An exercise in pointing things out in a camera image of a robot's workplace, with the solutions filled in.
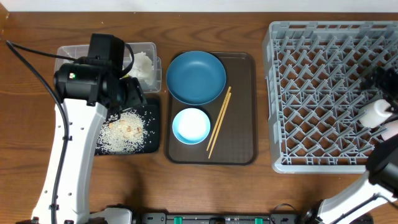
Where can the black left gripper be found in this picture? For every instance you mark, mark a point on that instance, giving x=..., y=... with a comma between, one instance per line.
x=137, y=96

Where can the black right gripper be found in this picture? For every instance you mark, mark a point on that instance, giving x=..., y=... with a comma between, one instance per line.
x=382, y=79

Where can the white napkin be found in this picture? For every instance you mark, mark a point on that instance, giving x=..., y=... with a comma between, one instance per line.
x=143, y=68

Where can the white paper cup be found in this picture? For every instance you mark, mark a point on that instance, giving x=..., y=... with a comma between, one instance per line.
x=374, y=114

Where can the leftover rice pile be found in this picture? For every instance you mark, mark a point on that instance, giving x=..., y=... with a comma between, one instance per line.
x=122, y=133

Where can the pink cup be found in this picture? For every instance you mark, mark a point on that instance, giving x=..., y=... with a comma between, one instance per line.
x=390, y=130

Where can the dark blue plate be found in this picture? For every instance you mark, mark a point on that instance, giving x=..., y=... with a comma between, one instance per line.
x=196, y=77

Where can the light blue bowl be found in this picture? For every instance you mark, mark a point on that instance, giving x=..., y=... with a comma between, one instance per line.
x=191, y=126

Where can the wooden chopstick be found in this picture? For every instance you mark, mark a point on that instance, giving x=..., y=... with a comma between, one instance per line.
x=218, y=118
x=219, y=127

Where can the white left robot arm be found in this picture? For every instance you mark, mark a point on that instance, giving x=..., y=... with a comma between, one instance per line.
x=85, y=95

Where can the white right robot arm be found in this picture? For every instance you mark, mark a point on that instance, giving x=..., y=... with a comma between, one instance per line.
x=378, y=184

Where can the black food waste tray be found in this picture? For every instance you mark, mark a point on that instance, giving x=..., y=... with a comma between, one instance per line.
x=154, y=143

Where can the clear plastic waste bin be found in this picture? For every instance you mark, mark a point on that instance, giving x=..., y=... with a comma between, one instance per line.
x=76, y=51

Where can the grey dishwasher rack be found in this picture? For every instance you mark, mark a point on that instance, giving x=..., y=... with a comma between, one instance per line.
x=315, y=72

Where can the brown serving tray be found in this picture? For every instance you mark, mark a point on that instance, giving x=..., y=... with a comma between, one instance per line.
x=237, y=140

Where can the black rail at table edge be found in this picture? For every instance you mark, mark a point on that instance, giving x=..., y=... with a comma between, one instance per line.
x=163, y=218

